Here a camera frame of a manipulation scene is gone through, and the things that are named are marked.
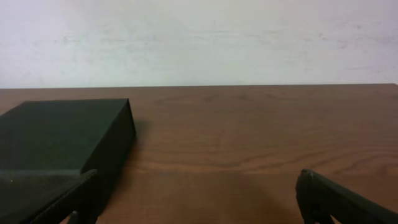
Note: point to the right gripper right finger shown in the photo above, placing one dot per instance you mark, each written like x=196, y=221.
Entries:
x=322, y=200

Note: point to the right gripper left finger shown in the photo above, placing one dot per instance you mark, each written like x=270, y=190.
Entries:
x=78, y=197

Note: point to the dark green box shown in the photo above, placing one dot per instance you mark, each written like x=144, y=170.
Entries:
x=44, y=144

